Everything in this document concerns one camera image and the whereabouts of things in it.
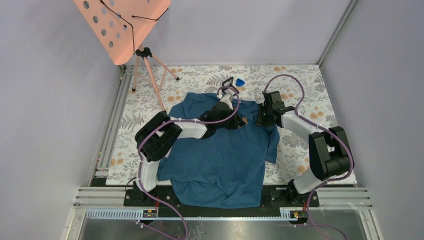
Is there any small blue brooch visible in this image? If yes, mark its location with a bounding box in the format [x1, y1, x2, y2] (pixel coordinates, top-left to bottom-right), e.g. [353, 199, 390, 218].
[235, 78, 246, 87]

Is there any blue shirt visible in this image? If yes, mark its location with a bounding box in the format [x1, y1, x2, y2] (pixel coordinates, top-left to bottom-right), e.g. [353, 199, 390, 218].
[157, 100, 280, 209]

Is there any floral patterned table mat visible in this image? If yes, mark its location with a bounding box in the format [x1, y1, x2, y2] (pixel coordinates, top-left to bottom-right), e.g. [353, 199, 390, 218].
[106, 65, 338, 186]

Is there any black square brooch box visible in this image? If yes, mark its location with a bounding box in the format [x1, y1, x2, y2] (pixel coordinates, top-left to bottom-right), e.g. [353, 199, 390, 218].
[221, 77, 239, 97]

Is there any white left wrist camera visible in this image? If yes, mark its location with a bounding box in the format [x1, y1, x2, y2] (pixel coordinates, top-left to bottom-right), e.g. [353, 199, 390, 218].
[219, 94, 234, 110]

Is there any pink music stand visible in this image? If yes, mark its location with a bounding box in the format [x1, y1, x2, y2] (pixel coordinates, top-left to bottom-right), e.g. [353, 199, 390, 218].
[73, 0, 180, 111]

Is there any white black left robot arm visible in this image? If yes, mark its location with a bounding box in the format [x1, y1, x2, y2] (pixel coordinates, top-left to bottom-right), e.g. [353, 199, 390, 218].
[134, 101, 246, 206]

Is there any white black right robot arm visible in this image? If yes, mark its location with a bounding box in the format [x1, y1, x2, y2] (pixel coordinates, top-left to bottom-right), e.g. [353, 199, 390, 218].
[256, 91, 355, 206]

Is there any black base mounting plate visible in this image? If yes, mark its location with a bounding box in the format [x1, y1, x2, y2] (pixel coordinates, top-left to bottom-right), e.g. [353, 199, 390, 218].
[123, 185, 308, 214]

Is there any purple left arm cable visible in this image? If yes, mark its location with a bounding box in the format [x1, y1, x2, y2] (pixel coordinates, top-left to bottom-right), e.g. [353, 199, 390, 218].
[137, 85, 241, 240]

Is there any white slotted cable duct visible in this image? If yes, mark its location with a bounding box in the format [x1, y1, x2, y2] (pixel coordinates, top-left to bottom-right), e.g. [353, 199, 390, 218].
[85, 207, 300, 221]

